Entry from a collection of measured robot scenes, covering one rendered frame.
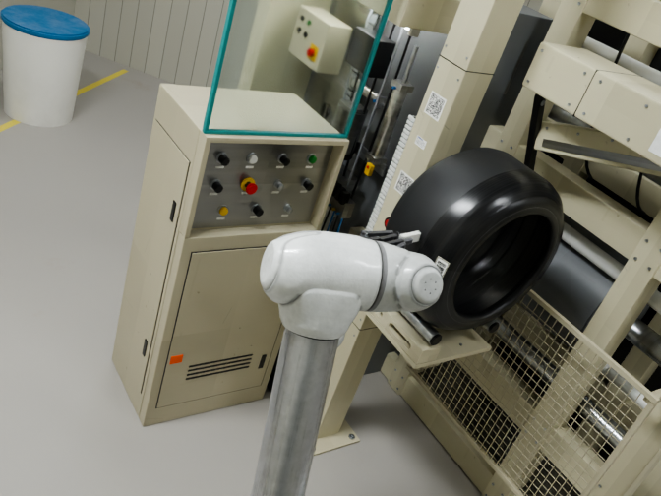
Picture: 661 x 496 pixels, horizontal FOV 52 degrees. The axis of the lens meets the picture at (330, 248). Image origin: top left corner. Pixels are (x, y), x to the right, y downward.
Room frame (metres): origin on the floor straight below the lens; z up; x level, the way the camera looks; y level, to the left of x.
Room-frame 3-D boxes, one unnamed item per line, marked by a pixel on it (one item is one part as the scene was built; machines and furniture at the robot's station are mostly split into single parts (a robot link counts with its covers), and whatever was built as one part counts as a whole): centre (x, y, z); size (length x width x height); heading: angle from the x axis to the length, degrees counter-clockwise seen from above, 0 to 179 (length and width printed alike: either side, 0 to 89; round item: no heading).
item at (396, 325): (1.92, -0.30, 0.83); 0.36 x 0.09 x 0.06; 43
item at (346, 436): (2.19, -0.21, 0.01); 0.27 x 0.27 x 0.02; 43
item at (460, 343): (2.02, -0.40, 0.80); 0.37 x 0.36 x 0.02; 133
